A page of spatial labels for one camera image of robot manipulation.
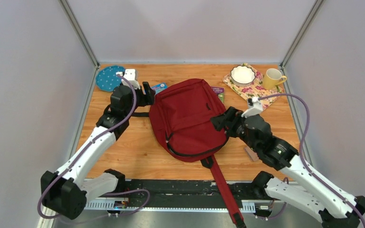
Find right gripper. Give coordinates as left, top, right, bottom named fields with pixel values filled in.
left=209, top=107, right=259, bottom=154

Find red student backpack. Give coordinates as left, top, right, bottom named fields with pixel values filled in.
left=133, top=78, right=246, bottom=228

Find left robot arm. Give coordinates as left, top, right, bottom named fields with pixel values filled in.
left=37, top=79, right=155, bottom=219

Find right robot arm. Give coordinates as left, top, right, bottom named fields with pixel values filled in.
left=211, top=107, right=365, bottom=228

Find blue children's book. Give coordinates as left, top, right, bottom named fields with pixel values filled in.
left=151, top=83, right=167, bottom=94

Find purple treehouse book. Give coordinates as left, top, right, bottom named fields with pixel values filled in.
left=211, top=86, right=225, bottom=103

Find floral rectangular tray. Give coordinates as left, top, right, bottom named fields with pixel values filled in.
left=222, top=63, right=285, bottom=101

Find white scalloped bowl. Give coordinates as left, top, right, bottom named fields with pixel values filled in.
left=230, top=66, right=256, bottom=87

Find blue polka dot plate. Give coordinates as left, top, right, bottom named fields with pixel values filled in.
left=96, top=65, right=125, bottom=92

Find yellow mug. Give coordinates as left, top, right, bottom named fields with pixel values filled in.
left=262, top=68, right=287, bottom=90

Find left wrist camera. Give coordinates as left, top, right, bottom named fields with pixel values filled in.
left=115, top=69, right=141, bottom=89

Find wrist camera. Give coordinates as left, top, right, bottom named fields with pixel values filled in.
left=241, top=96, right=263, bottom=118
left=115, top=69, right=141, bottom=89

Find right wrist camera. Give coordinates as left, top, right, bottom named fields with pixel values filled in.
left=241, top=96, right=263, bottom=118

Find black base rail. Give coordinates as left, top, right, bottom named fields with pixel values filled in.
left=95, top=179, right=273, bottom=218

